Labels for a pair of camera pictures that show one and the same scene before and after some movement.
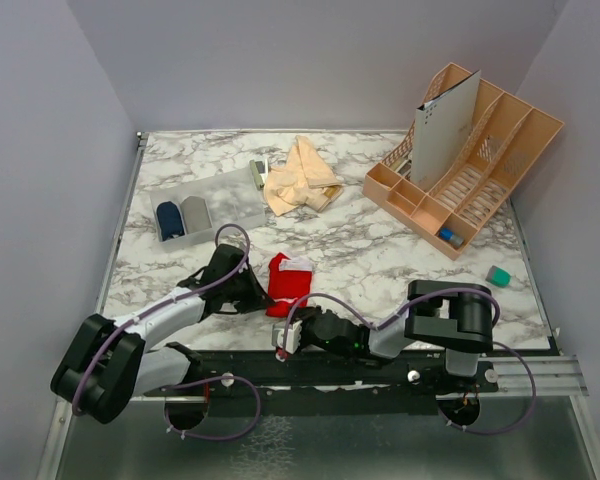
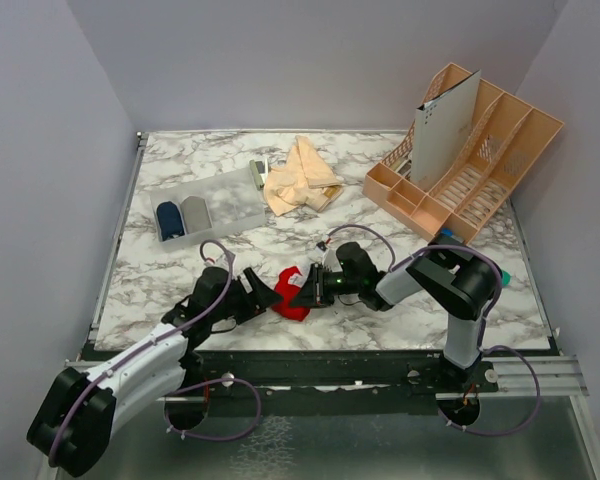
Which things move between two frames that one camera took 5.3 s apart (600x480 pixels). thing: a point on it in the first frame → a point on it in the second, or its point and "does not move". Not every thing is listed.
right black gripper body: x=308 y=334 → x=336 y=284
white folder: x=444 y=129 does not move
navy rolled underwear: x=169 y=220 does not move
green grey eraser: x=498 y=276 does not move
